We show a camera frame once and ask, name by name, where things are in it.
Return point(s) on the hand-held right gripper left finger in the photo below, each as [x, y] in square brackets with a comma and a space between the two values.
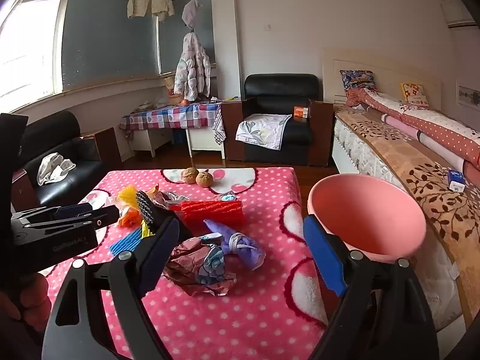
[161, 255]

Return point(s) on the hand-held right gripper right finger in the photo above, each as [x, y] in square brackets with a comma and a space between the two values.
[326, 258]

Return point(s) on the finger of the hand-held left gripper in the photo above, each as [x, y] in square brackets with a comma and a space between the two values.
[101, 217]
[56, 212]

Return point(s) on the large maroon wrapper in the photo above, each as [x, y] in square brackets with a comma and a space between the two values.
[187, 266]

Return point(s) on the yellow corrugated strip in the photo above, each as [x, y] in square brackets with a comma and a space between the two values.
[145, 229]

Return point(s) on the yellow foam net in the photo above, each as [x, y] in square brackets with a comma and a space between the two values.
[127, 195]

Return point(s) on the blue corrugated foam strip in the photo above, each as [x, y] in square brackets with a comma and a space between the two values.
[125, 245]

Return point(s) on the black studded strip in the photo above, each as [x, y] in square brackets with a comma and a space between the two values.
[143, 210]

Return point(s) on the pink plastic basin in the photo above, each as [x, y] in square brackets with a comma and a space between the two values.
[360, 213]

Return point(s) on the clear red printed snack wrapper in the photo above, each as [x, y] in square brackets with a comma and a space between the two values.
[168, 197]

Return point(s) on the red foam net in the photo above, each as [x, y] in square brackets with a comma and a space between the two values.
[212, 213]

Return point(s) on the purple knotted cloth bundle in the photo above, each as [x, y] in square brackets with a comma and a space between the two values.
[247, 255]

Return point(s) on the person's left hand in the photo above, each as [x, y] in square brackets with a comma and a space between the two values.
[28, 298]

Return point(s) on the white crumpled cloth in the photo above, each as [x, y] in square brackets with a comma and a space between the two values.
[54, 168]

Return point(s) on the black armchair with white cloth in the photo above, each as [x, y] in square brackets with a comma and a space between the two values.
[71, 146]

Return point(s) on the brown walnut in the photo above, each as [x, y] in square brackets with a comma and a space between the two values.
[190, 175]
[204, 178]

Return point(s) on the white drawer cabinet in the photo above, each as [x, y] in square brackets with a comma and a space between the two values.
[150, 140]

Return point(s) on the pink polka dot blanket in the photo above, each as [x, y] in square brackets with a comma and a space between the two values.
[243, 307]

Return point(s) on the bed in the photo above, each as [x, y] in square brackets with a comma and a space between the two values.
[360, 146]

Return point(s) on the checked tablecloth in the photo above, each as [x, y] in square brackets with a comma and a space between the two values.
[168, 116]

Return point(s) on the white side table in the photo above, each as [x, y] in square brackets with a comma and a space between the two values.
[204, 138]

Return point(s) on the brown leaf pattern bed cover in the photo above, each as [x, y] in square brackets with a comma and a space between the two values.
[423, 180]

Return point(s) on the white floral cloth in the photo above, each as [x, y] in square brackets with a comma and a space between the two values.
[262, 131]

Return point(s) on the woven basket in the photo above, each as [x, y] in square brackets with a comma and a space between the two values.
[173, 93]

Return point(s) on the orange box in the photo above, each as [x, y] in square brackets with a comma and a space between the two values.
[301, 111]

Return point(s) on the blue and white box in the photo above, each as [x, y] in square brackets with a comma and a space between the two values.
[456, 180]

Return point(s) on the window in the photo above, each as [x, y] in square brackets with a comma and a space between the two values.
[33, 52]

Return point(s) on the red polka dot quilt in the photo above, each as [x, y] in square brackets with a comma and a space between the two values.
[431, 127]

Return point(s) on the white printed puffer jacket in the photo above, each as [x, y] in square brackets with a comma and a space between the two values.
[191, 71]

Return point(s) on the yellow tool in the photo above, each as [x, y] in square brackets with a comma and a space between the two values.
[232, 98]

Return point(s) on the black armchair with floral cloth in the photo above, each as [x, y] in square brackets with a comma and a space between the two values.
[281, 86]

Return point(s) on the dark printed pillow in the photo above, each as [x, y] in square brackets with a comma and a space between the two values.
[358, 79]

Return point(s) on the yellow flower pillow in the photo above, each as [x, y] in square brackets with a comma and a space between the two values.
[414, 93]

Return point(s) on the cream knitted sweater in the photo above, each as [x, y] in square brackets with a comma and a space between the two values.
[150, 0]

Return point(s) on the pale pink hanging garment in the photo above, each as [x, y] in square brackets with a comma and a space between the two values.
[192, 13]

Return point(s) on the white air conditioner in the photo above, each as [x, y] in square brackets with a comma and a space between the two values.
[455, 13]

